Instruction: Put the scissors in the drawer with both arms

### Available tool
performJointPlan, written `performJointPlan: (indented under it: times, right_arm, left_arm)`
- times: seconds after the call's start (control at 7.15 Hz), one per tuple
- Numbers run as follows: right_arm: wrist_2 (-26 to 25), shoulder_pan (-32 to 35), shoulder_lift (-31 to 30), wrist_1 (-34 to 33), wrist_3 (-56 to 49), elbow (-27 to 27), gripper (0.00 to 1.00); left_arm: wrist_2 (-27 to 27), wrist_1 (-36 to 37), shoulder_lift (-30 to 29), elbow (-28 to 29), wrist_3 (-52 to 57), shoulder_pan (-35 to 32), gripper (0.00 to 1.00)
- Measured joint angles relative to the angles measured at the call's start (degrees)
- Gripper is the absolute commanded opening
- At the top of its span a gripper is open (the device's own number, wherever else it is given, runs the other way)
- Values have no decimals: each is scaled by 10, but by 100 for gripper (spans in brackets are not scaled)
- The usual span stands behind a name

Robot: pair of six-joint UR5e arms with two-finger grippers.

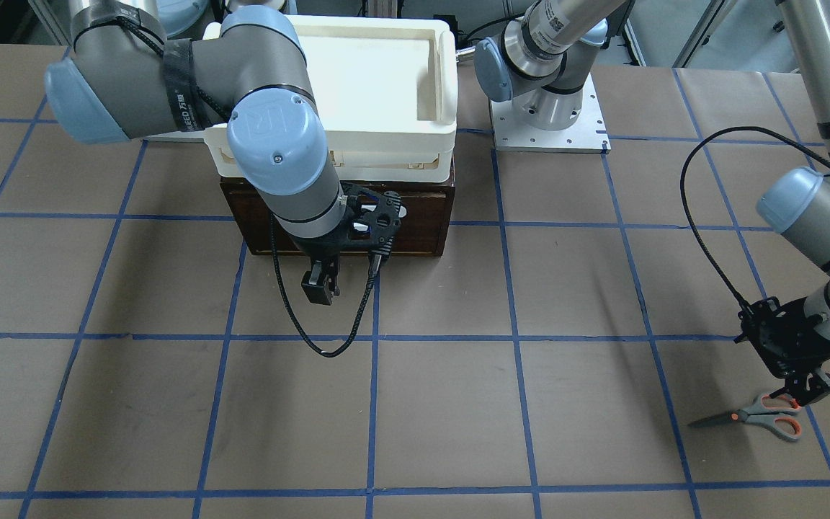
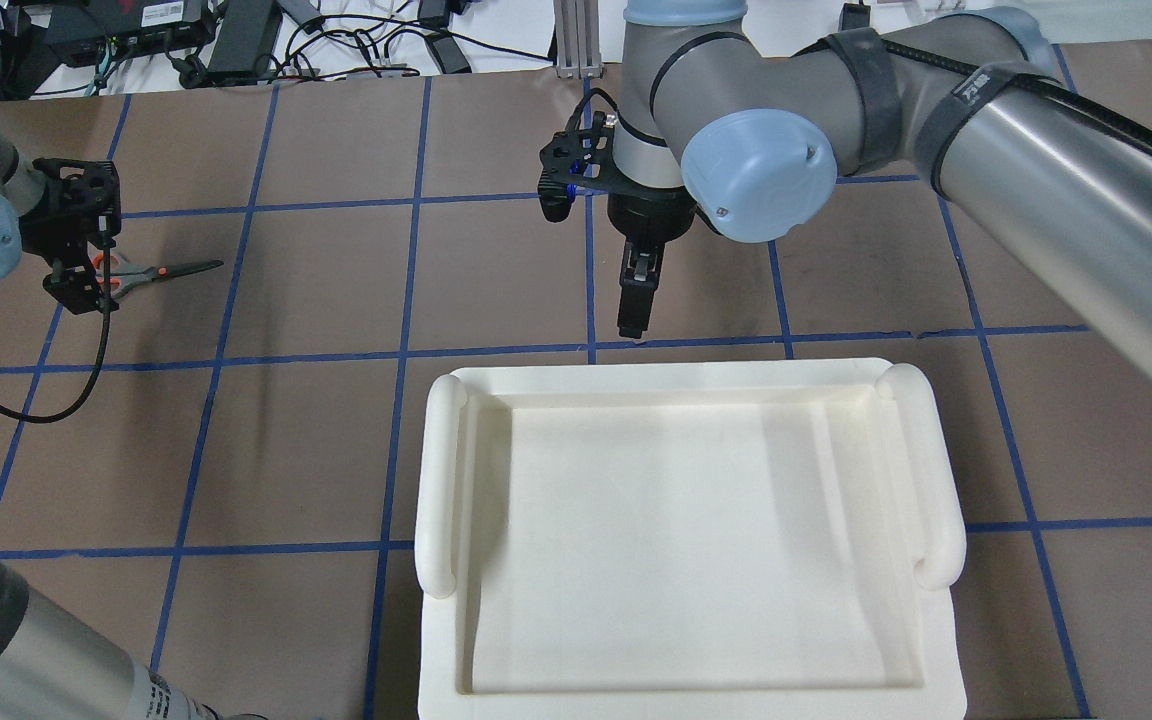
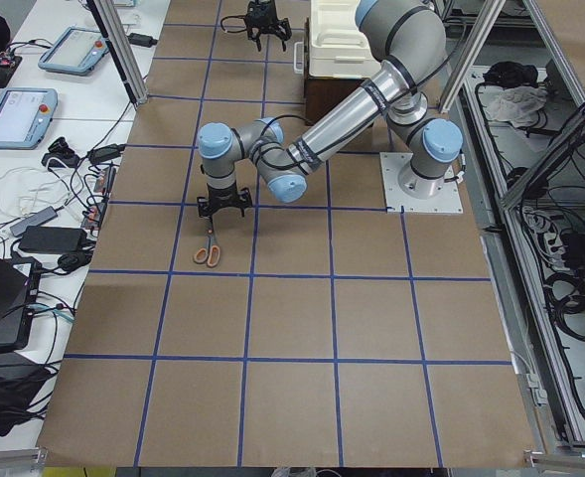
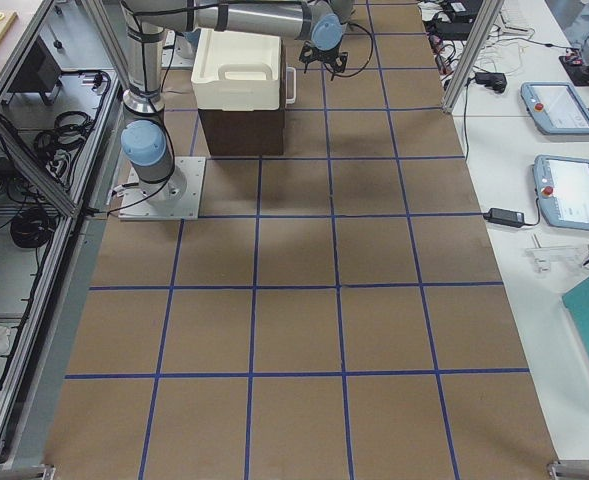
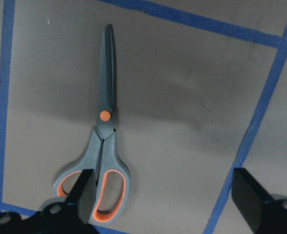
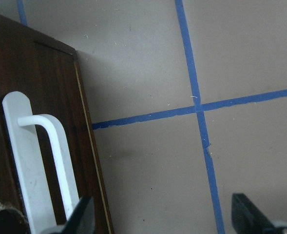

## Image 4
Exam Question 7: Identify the aluminium frame post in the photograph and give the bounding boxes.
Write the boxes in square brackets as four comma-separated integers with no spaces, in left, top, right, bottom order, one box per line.
[442,0,503,114]

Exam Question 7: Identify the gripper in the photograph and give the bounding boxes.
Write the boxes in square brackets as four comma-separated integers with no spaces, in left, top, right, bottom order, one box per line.
[299,42,347,70]

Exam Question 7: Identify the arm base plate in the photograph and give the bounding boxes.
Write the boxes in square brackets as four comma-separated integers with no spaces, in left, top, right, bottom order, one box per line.
[162,44,196,69]
[117,156,206,221]

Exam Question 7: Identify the lower teach pendant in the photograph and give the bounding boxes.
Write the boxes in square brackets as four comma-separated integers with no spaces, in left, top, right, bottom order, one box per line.
[532,155,589,231]

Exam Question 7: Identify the clear acrylic part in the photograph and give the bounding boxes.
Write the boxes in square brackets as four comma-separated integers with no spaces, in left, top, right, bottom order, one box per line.
[525,235,589,274]

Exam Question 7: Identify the teach pendant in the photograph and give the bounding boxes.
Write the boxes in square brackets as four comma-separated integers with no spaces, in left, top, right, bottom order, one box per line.
[532,155,589,231]
[520,82,589,135]

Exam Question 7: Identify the dark wooden drawer cabinet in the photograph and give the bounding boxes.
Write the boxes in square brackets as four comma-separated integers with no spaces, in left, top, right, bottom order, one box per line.
[197,41,286,157]

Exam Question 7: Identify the white drawer handle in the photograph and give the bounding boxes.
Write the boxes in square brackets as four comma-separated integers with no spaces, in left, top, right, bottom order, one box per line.
[285,66,297,105]

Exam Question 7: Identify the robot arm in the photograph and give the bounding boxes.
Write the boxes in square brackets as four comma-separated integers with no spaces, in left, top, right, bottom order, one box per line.
[175,29,200,61]
[117,1,353,220]

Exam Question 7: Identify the white plastic tray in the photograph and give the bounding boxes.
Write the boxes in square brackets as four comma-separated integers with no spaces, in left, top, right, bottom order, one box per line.
[191,29,281,111]

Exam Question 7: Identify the upper teach pendant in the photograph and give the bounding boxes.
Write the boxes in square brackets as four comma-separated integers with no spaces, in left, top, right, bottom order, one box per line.
[520,82,589,135]

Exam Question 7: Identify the black power adapter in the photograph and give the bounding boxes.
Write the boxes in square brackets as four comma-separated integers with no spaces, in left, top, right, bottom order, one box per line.
[483,208,525,228]

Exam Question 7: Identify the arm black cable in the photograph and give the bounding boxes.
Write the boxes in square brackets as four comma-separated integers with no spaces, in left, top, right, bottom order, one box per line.
[329,20,376,81]

